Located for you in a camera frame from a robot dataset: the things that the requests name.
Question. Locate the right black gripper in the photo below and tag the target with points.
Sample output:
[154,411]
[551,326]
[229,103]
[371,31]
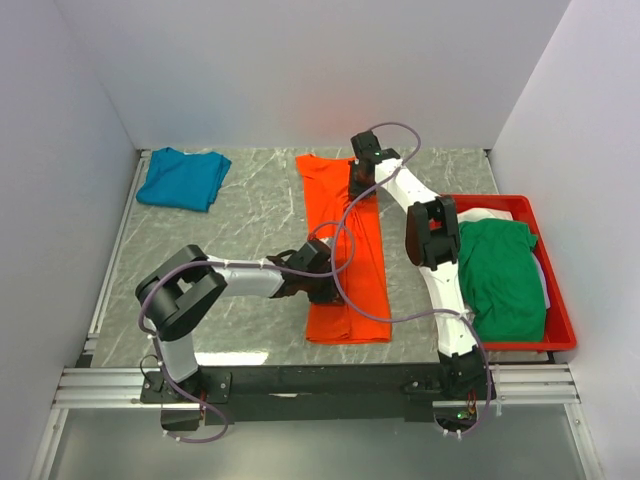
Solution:
[353,188]

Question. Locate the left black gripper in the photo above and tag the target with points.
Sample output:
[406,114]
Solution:
[330,296]

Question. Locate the orange t shirt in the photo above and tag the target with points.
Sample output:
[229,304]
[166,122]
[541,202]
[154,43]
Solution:
[325,187]

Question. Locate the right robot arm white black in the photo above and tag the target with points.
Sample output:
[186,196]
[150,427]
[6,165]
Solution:
[432,244]

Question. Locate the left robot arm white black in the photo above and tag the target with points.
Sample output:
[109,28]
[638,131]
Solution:
[179,293]

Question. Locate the white t shirt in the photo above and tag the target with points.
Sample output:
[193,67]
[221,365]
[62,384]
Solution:
[479,213]

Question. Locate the black base beam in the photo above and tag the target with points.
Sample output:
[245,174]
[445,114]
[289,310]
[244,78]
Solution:
[333,392]

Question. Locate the folded blue t shirt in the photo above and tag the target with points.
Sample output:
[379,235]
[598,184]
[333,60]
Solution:
[187,181]

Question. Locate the green t shirt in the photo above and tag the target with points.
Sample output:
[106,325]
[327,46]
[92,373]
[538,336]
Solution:
[500,282]

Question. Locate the lavender t shirt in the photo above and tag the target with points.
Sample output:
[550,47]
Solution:
[543,281]

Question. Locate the aluminium frame rail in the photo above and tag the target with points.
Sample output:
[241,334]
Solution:
[86,387]

